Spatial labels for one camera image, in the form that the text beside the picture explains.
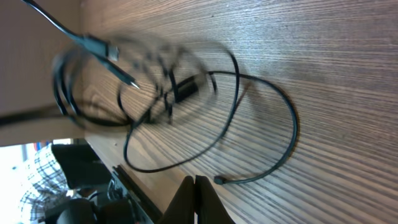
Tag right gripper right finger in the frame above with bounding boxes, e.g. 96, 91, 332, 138
195, 175, 235, 224

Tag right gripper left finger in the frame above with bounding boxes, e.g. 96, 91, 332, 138
157, 176, 195, 224

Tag black cable bundle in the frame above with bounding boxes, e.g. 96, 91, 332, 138
21, 0, 299, 185

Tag person in plaid shirt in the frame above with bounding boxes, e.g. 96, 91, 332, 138
18, 144, 71, 223

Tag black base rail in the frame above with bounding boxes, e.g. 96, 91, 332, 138
93, 166, 163, 224

